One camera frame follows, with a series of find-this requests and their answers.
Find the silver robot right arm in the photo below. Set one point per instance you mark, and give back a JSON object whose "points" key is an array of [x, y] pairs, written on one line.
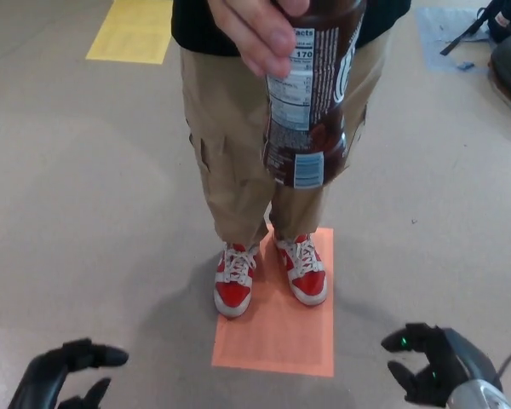
{"points": [[481, 396]]}

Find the person's bare hand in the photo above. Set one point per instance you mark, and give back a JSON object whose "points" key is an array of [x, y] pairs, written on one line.
{"points": [[255, 30]]}

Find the orange rectangular floor mat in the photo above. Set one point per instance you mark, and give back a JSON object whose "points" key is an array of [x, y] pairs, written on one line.
{"points": [[277, 341]]}

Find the red and white sneaker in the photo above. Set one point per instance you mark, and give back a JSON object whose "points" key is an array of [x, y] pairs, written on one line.
{"points": [[306, 283], [233, 294]]}

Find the person's khaki cargo trousers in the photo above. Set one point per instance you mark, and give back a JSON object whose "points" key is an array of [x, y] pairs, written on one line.
{"points": [[230, 149]]}

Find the person's black shirt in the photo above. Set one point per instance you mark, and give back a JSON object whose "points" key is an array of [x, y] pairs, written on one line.
{"points": [[196, 23]]}

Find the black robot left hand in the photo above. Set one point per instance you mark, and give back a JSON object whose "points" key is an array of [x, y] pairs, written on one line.
{"points": [[42, 375]]}

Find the yellow rectangular floor mat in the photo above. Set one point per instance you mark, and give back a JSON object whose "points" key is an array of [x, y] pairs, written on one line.
{"points": [[130, 34]]}

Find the brown protein shake bottle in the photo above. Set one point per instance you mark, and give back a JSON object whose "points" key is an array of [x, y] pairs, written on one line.
{"points": [[323, 85]]}

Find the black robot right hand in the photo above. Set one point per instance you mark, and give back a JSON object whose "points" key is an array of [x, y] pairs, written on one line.
{"points": [[447, 358]]}

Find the pale blue floor sheet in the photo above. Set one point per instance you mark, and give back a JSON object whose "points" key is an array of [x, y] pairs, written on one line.
{"points": [[434, 30]]}

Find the small blue scrap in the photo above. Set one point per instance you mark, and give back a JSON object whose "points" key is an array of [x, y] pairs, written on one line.
{"points": [[464, 66]]}

